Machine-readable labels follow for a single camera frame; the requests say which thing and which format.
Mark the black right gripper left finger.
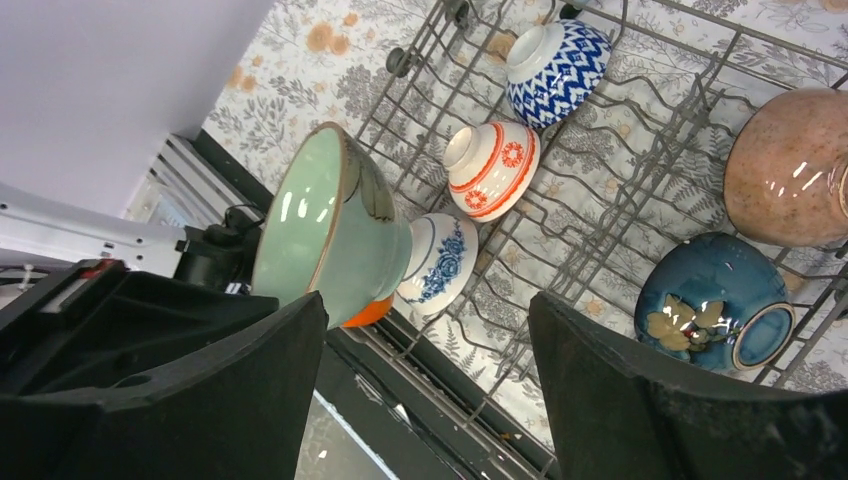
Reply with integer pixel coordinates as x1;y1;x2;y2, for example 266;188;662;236
1;293;327;479

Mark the blue white zigzag bowl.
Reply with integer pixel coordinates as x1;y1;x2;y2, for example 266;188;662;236
505;19;612;129

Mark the light green bowl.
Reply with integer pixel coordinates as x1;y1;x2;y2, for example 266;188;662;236
250;122;413;329

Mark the orange bowl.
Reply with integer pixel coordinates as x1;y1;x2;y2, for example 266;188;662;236
342;295;394;328

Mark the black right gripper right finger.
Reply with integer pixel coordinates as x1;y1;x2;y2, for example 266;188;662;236
528;292;847;479

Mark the grey wire dish rack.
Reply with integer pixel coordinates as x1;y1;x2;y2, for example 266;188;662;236
360;1;847;455

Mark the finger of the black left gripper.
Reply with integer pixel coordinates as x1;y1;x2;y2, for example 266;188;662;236
1;260;279;395

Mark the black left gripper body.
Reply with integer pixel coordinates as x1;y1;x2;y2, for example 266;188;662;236
173;203;265;294

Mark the pink speckled bowl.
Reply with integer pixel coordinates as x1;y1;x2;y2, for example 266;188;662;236
723;88;847;247

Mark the dark teal gold bowl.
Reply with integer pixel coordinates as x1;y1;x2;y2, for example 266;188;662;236
634;232;797;373

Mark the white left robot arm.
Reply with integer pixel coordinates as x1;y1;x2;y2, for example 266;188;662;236
1;185;279;397

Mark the white red patterned bowl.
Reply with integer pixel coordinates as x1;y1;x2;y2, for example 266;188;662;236
442;121;541;223

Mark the white blue floral bowl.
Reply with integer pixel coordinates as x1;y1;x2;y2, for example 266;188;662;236
397;213;479;316

